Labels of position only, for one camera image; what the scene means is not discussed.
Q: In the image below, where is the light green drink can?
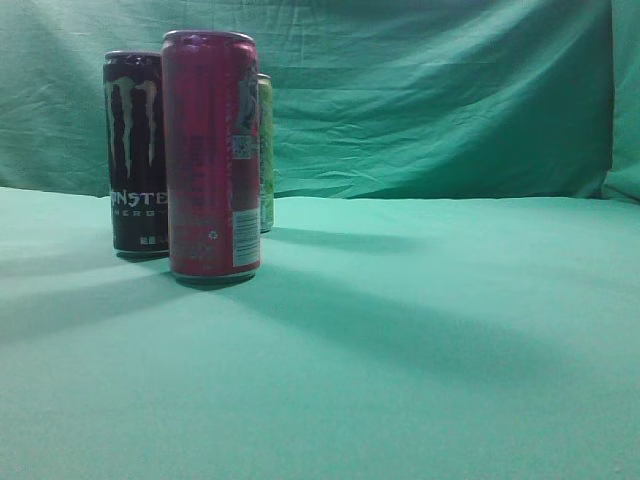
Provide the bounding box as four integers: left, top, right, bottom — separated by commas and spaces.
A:
258, 74, 275, 233

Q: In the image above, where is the pink drink can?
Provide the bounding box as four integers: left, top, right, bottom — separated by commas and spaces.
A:
161, 30, 261, 282

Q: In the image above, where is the green cloth backdrop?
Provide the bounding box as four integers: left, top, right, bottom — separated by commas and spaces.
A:
1, 1, 639, 479

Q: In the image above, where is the black Monster energy can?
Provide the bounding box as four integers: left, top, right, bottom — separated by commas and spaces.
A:
103, 51, 169, 258

